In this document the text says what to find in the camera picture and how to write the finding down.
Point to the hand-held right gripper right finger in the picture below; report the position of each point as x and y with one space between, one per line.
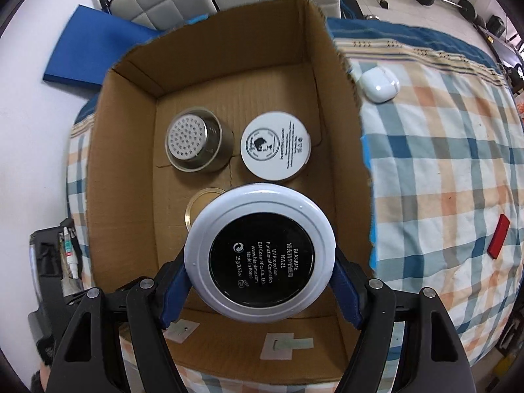
348 299

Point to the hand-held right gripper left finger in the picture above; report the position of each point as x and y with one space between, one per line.
174 294

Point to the white round compact case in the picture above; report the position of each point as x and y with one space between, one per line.
262 254

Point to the perforated silver metal tin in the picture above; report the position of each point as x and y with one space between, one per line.
192 141

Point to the white jar with printed lid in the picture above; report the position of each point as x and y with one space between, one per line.
275 147

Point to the brown cardboard box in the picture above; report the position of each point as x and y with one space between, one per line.
204 90

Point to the white glue tube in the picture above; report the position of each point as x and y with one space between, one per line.
70 254

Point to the black storage holder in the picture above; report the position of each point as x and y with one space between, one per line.
45 258

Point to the plaid blanket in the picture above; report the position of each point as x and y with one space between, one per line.
430 172

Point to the small red flat case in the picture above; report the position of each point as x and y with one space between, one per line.
498 236

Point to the white earbud case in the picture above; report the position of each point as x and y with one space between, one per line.
380 84

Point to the blue foam mat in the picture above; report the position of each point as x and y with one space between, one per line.
90 49

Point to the chrome dumbbell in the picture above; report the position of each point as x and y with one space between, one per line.
371 17

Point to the black treadmill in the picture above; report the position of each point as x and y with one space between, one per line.
505 51

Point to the black bag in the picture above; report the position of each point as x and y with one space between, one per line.
496 26

